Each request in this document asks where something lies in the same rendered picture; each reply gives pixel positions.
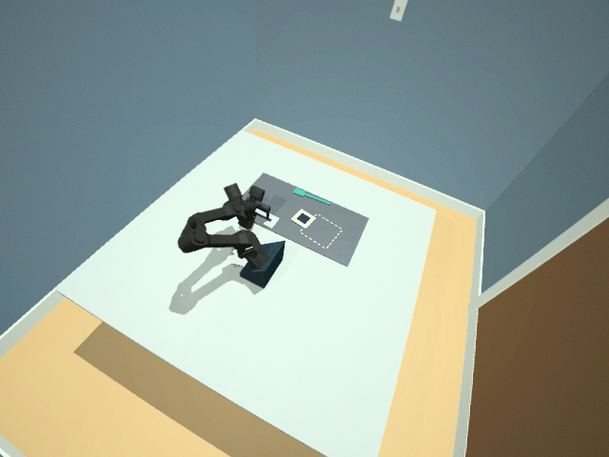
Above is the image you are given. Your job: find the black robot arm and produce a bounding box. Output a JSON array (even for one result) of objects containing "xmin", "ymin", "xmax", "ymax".
[{"xmin": 177, "ymin": 183, "xmax": 269, "ymax": 269}]

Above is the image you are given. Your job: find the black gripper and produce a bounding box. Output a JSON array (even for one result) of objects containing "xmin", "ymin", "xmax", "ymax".
[{"xmin": 238, "ymin": 186, "xmax": 265, "ymax": 229}]

